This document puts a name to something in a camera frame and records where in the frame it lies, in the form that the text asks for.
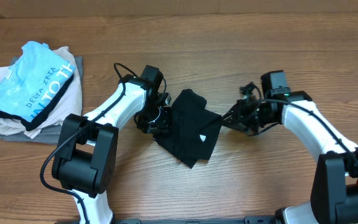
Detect beige folded shirt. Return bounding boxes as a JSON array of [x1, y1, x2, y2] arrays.
[[0, 46, 83, 139]]

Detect black t-shirt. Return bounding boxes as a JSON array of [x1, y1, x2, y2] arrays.
[[154, 89, 222, 168]]

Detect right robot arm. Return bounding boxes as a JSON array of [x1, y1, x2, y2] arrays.
[[223, 70, 358, 224]]

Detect grey folded shirt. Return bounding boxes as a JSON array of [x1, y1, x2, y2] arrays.
[[0, 55, 84, 146]]

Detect light blue folded shirt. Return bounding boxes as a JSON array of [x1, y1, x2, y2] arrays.
[[0, 41, 76, 122]]

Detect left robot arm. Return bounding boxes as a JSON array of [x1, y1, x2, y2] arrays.
[[46, 65, 171, 223]]

